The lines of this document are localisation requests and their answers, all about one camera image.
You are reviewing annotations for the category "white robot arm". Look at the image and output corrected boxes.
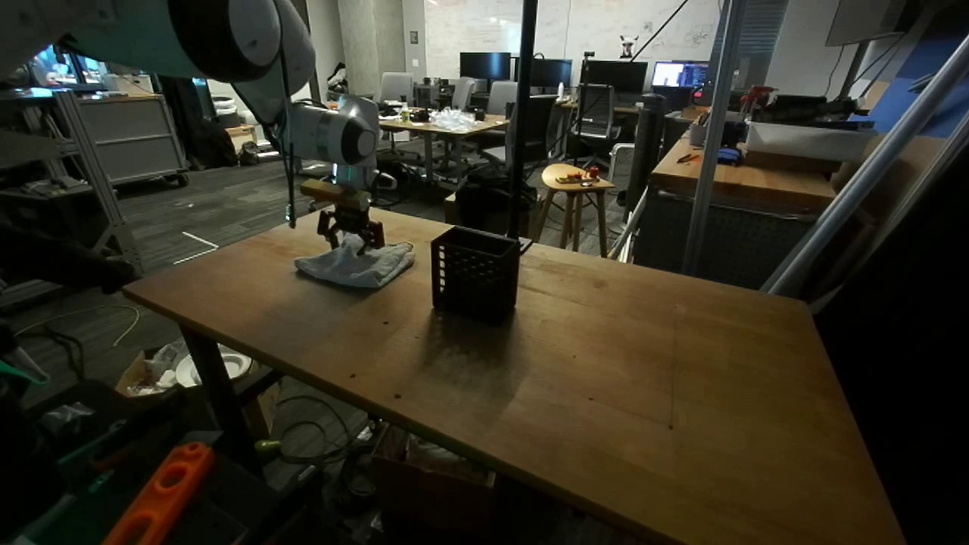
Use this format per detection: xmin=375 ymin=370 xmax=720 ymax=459
xmin=0 ymin=0 xmax=384 ymax=251

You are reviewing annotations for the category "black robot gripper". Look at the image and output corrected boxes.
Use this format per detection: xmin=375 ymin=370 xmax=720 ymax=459
xmin=299 ymin=180 xmax=384 ymax=249

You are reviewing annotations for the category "wooden top drawer cabinet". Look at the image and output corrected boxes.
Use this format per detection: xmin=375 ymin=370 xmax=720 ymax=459
xmin=630 ymin=137 xmax=837 ymax=289

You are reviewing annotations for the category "black vertical pole stand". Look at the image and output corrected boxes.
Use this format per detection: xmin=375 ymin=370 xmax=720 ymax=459
xmin=509 ymin=0 xmax=540 ymax=242

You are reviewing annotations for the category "round wooden stool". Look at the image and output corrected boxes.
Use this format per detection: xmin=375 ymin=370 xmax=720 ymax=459
xmin=533 ymin=163 xmax=611 ymax=249

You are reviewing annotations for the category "silver diagonal metal pole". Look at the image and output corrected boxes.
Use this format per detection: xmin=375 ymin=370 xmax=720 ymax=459
xmin=764 ymin=33 xmax=969 ymax=296

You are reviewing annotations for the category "grey metal shelf cart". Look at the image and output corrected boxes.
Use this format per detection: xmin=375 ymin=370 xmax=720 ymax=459
xmin=0 ymin=88 xmax=188 ymax=296

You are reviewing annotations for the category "light grey cloth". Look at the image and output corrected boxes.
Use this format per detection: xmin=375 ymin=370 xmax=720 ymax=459
xmin=298 ymin=244 xmax=416 ymax=292

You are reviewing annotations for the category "orange plastic tool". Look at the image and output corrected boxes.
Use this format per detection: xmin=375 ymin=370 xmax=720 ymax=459
xmin=102 ymin=441 xmax=216 ymax=545

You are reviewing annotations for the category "black plastic crate box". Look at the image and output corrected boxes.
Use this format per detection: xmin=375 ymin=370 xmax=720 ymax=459
xmin=429 ymin=228 xmax=522 ymax=325

